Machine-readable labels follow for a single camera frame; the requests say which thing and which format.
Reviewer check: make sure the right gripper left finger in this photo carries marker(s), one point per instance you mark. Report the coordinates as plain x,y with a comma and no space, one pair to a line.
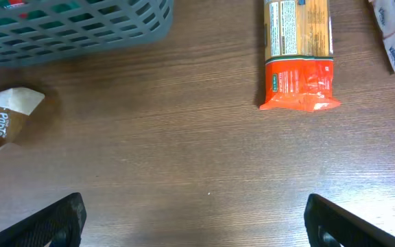
59,224

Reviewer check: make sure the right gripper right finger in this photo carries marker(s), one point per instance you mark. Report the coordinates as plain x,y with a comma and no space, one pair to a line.
328,224

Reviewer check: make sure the orange spaghetti package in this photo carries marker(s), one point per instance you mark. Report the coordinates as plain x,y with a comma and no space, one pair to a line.
299,65

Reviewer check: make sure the green Nescafe coffee bag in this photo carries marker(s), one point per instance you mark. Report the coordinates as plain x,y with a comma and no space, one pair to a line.
62,7

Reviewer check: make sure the grey plastic basket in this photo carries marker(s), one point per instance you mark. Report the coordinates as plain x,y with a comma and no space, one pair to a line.
97,25

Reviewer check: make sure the beige brown bread bag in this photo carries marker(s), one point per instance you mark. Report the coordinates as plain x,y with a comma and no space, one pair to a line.
16,105

